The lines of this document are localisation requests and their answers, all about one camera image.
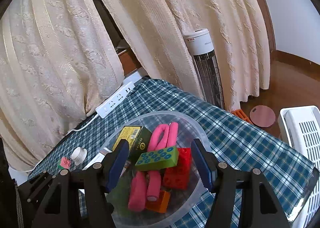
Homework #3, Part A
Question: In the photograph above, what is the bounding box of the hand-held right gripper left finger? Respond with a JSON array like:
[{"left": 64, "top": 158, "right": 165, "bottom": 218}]
[{"left": 31, "top": 139, "right": 130, "bottom": 228}]

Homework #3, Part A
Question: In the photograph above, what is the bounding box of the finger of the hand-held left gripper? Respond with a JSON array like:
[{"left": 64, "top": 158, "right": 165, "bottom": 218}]
[
  {"left": 19, "top": 171, "right": 49, "bottom": 191},
  {"left": 26, "top": 175, "right": 60, "bottom": 202}
]

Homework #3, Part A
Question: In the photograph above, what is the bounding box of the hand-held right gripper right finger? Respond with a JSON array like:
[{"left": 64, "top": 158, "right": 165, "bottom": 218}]
[{"left": 191, "top": 139, "right": 290, "bottom": 228}]

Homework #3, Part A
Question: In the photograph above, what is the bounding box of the white medicine box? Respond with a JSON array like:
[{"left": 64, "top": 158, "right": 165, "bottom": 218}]
[{"left": 82, "top": 147, "right": 114, "bottom": 171}]

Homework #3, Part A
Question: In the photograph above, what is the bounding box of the red toy building block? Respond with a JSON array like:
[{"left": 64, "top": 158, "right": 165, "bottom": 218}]
[{"left": 164, "top": 147, "right": 192, "bottom": 190}]

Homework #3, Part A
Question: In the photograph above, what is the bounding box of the dark green box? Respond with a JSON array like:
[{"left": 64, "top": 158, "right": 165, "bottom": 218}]
[{"left": 112, "top": 125, "right": 153, "bottom": 166}]

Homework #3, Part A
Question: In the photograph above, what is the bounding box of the clear plastic bowl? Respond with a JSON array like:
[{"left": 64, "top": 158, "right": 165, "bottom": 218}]
[{"left": 99, "top": 111, "right": 212, "bottom": 227}]

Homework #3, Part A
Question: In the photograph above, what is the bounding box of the green block with blue dots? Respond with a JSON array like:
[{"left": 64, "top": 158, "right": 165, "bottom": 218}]
[{"left": 135, "top": 146, "right": 180, "bottom": 171}]

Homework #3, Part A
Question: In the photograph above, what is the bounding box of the orange toy building block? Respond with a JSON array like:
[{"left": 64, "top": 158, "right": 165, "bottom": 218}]
[{"left": 145, "top": 189, "right": 171, "bottom": 214}]

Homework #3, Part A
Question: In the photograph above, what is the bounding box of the black zippered clothing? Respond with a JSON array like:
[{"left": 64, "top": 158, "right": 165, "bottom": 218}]
[{"left": 0, "top": 138, "right": 19, "bottom": 228}]

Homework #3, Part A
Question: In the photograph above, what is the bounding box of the green and pink toy block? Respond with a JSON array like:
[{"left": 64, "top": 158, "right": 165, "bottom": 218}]
[{"left": 57, "top": 157, "right": 72, "bottom": 169}]

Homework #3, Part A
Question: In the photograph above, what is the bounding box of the white plastic cup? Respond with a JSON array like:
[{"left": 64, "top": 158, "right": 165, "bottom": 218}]
[{"left": 71, "top": 147, "right": 88, "bottom": 166}]

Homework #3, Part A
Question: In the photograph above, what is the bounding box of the orange plastic object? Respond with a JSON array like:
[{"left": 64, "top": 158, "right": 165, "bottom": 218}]
[{"left": 231, "top": 109, "right": 252, "bottom": 122}]

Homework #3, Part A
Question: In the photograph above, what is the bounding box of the white power strip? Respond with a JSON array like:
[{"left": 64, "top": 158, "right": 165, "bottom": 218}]
[{"left": 95, "top": 82, "right": 135, "bottom": 119}]

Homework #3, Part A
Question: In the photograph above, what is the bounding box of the pink round scale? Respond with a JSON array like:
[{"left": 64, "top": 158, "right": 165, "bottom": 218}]
[{"left": 250, "top": 105, "right": 276, "bottom": 128}]

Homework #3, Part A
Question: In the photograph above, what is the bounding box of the white plastic basket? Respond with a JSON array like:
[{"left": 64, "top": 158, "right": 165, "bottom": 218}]
[{"left": 279, "top": 105, "right": 320, "bottom": 228}]

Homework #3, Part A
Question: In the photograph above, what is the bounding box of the white tower heater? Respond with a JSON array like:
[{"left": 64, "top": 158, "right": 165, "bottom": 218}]
[{"left": 183, "top": 28, "right": 225, "bottom": 111}]

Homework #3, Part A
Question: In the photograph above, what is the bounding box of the cream embroidered curtain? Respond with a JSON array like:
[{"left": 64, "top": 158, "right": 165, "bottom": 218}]
[
  {"left": 0, "top": 0, "right": 125, "bottom": 171},
  {"left": 82, "top": 0, "right": 272, "bottom": 112}
]

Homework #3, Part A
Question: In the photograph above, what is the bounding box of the wooden window frame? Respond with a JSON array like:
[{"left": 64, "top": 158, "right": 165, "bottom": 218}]
[{"left": 114, "top": 39, "right": 144, "bottom": 77}]

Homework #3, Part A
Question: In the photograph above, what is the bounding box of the wooden door frame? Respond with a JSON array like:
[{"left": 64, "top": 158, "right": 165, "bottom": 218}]
[{"left": 241, "top": 0, "right": 277, "bottom": 52}]

